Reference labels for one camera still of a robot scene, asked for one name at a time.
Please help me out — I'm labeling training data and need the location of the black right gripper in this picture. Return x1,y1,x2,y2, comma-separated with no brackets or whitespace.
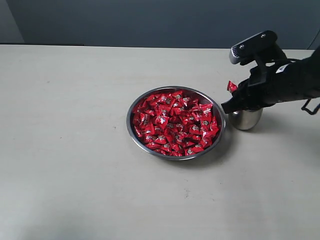
221,53,320,114

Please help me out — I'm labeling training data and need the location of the black cable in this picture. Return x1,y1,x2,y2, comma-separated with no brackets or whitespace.
300,97,320,115

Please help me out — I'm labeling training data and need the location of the stainless steel cup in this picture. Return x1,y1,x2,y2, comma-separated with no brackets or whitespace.
228,108,263,131

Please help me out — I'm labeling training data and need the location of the steel bowl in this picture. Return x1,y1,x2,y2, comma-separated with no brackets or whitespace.
125,85,227,161

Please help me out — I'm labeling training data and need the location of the red wrapped candy pile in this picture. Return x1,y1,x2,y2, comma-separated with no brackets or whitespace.
132,90,221,157

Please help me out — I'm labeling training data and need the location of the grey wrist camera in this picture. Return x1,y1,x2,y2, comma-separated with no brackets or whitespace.
229,30,278,66

